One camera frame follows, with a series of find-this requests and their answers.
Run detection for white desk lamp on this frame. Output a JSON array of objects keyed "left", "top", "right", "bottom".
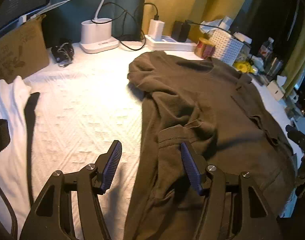
[{"left": 79, "top": 0, "right": 120, "bottom": 54}]

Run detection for red tin can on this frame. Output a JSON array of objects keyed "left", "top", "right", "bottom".
[{"left": 194, "top": 37, "right": 215, "bottom": 59}]

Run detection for black charger cable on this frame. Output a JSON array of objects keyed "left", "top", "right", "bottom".
[{"left": 91, "top": 2, "right": 160, "bottom": 52}]

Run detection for white power strip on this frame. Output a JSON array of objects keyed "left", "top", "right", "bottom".
[{"left": 145, "top": 35, "right": 196, "bottom": 51}]

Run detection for clear jar with white lid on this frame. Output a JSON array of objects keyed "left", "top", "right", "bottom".
[{"left": 234, "top": 32, "right": 252, "bottom": 62}]

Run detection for bundled black cable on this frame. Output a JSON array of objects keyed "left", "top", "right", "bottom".
[{"left": 51, "top": 38, "right": 75, "bottom": 68}]

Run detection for black power adapter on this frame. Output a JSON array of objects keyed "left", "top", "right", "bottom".
[{"left": 171, "top": 21, "right": 190, "bottom": 42}]

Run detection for brown cardboard box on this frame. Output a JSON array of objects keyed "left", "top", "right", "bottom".
[{"left": 0, "top": 14, "right": 50, "bottom": 83}]

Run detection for white usb charger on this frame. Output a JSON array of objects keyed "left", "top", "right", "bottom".
[{"left": 148, "top": 20, "right": 165, "bottom": 41}]

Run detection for plastic water bottle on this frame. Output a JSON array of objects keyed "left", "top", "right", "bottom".
[{"left": 257, "top": 37, "right": 274, "bottom": 63}]

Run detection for white perforated plastic basket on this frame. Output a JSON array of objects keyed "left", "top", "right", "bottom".
[{"left": 209, "top": 30, "right": 242, "bottom": 66}]

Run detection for dark brown t-shirt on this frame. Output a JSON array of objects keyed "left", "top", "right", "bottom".
[{"left": 124, "top": 51, "right": 295, "bottom": 239}]

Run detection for yellow duck snack bag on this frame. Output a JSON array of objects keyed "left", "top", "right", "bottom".
[{"left": 233, "top": 61, "right": 258, "bottom": 75}]

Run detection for steel tumbler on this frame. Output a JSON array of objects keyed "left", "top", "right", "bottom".
[{"left": 266, "top": 57, "right": 283, "bottom": 79}]

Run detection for white small box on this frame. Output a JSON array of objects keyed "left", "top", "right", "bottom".
[{"left": 267, "top": 80, "right": 285, "bottom": 101}]

